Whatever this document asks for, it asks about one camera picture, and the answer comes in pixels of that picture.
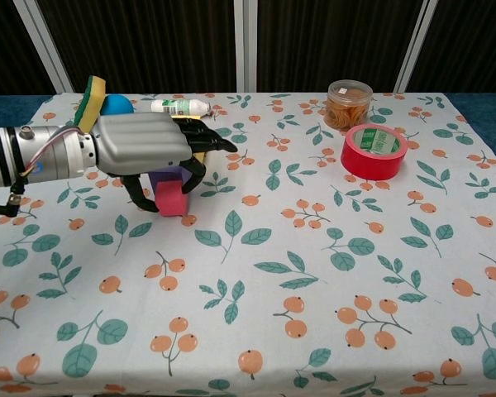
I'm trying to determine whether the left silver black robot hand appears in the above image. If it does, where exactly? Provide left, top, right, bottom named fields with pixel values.
left=91, top=112, right=239, bottom=214

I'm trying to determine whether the purple foam cube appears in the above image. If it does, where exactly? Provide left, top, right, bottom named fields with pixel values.
left=150, top=162, right=196, bottom=196

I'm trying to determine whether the yellow foam block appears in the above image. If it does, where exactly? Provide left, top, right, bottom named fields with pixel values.
left=171, top=115, right=210, bottom=165

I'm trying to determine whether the small pink foam cube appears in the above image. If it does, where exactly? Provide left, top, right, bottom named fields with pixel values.
left=155, top=178, right=190, bottom=218

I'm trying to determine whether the blue ball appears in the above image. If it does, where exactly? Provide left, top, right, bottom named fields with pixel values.
left=100, top=93, right=136, bottom=118

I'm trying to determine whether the white bottle with green label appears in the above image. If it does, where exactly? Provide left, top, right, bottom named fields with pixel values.
left=150, top=98, right=212, bottom=119

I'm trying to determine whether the yellow green sponge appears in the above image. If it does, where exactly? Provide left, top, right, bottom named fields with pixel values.
left=74, top=75, right=107, bottom=132

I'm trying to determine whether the dark folding screen panel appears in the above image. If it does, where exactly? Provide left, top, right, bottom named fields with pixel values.
left=247, top=0, right=423, bottom=94
left=408, top=0, right=496, bottom=94
left=36, top=0, right=249, bottom=95
left=0, top=0, right=60, bottom=98

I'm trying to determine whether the floral print tablecloth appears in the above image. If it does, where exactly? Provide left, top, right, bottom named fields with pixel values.
left=0, top=91, right=496, bottom=397

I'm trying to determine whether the clear jar of rubber bands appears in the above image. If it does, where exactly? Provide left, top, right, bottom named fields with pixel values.
left=324, top=79, right=374, bottom=132

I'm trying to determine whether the red tape roll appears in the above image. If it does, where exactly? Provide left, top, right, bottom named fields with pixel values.
left=340, top=122, right=409, bottom=182

